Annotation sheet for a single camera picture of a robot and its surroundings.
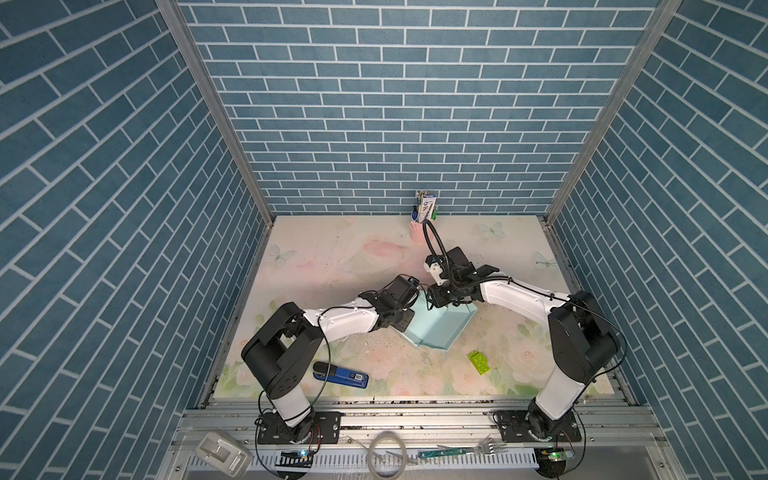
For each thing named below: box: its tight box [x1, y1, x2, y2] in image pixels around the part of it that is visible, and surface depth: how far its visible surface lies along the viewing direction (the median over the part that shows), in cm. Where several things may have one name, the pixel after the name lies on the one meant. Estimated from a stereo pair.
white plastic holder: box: [195, 431, 253, 479], surface depth 69 cm
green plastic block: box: [468, 350, 491, 375], surface depth 85 cm
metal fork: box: [436, 434, 509, 454], surface depth 73 cm
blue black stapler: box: [313, 361, 369, 389], surface depth 81 cm
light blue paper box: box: [404, 289, 478, 350], surface depth 92 cm
